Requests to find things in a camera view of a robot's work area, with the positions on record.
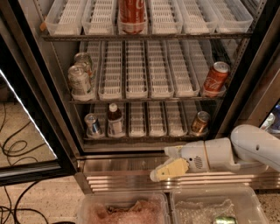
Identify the orange soda can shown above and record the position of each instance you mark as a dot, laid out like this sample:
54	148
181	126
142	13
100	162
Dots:
200	123

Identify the clear bin with pink wrap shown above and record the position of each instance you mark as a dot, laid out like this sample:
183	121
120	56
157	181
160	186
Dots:
124	208

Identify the bottom wire shelf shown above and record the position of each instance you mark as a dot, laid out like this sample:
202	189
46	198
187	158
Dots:
143	139

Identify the top wire shelf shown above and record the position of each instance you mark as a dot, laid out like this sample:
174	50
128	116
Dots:
74	38

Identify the middle wire shelf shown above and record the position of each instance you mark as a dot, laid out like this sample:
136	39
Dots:
173	99

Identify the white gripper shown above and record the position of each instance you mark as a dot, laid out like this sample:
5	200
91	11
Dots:
192	157

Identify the red cola can middle shelf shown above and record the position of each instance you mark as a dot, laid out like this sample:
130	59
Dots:
216	78

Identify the clear bin with bubble wrap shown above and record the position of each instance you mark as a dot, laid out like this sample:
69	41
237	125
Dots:
201	204

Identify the brown bottle white cap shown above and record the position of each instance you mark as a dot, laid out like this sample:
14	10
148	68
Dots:
115	120

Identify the wire shelf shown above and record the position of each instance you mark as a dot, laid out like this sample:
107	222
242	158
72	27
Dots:
173	99
74	38
143	139

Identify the silver green can behind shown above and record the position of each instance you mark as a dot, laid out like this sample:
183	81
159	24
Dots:
84	59

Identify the steel fridge base grille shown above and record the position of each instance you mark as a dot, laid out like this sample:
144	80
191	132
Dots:
128	172

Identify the silver can front middle shelf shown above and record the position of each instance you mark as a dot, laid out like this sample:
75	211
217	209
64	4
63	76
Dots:
79	80

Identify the silver blue can bottom shelf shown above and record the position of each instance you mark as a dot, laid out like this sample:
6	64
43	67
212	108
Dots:
93	126

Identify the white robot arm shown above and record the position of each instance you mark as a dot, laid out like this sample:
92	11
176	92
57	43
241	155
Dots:
247	150

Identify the open glass fridge door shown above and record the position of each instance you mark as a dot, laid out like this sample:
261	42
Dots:
36	134

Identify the green can in bin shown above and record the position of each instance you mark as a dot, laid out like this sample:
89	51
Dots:
224	220

